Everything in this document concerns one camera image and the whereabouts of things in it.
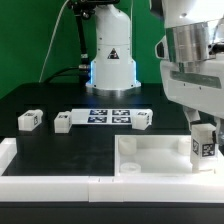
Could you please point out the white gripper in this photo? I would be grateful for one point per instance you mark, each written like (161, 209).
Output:
(202, 91)

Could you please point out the white square tabletop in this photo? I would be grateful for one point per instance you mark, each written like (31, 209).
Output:
(154, 155)

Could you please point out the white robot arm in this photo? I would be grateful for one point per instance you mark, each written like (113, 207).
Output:
(191, 55)

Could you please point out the white U-shaped fence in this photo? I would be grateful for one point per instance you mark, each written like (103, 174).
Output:
(203, 187)

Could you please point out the white marker sheet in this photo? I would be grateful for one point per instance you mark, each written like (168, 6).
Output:
(103, 116)

